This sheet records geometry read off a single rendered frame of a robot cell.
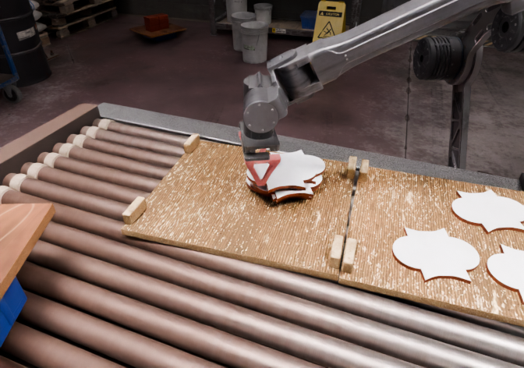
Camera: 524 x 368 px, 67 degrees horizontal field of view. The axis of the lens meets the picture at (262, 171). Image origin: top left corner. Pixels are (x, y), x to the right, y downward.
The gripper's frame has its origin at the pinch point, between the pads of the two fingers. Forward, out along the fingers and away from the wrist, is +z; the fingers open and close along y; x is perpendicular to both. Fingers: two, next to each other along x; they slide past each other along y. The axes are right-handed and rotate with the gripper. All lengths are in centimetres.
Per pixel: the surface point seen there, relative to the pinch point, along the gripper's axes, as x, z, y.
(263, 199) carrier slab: 0.6, 5.2, 2.9
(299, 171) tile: 8.5, 0.1, 0.9
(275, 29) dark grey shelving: 82, 84, -416
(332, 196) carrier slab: 15.1, 5.0, 4.1
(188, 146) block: -14.5, 3.2, -17.4
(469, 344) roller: 26.0, 7.7, 37.6
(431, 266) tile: 25.5, 4.0, 25.6
